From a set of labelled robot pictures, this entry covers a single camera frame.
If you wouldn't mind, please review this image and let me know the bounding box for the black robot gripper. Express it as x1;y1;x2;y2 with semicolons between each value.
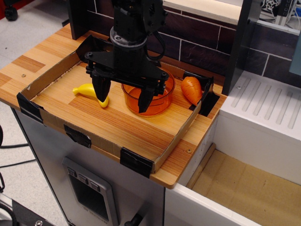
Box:
85;35;168;113

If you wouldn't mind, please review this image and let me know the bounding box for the yellow toy banana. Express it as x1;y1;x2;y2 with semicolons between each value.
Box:
72;83;109;108

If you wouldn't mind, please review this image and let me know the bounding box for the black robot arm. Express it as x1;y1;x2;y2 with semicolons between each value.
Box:
85;0;169;113

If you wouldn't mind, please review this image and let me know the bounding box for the orange transparent plastic pot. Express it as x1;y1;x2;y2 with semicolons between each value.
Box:
121;67;175;116

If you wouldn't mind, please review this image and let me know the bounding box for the cardboard fence with black tape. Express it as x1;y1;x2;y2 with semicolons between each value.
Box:
17;36;224;178

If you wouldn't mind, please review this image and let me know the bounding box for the orange toy carrot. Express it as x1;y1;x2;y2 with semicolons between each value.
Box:
181;76;202;105

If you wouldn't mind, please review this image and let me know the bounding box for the grey toy oven cabinet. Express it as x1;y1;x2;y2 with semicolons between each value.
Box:
14;111;165;226

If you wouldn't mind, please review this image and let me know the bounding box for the black caster wheel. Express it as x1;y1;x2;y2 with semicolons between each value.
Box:
3;0;18;21

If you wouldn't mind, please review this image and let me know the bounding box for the white toy sink unit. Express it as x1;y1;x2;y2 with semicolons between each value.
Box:
164;72;301;226

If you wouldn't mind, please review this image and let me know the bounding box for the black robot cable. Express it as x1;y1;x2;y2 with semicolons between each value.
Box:
147;32;166;62

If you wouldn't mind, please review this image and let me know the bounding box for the black vertical post left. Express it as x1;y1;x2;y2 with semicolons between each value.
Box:
67;0;95;40

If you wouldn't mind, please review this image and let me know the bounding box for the black vertical post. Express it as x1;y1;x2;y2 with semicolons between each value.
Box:
67;0;95;40
222;0;262;95

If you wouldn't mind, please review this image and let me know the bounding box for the black cable on floor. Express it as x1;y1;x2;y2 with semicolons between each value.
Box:
0;124;37;194

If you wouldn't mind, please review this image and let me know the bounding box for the black vertical post right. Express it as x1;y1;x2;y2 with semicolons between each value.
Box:
222;0;262;95

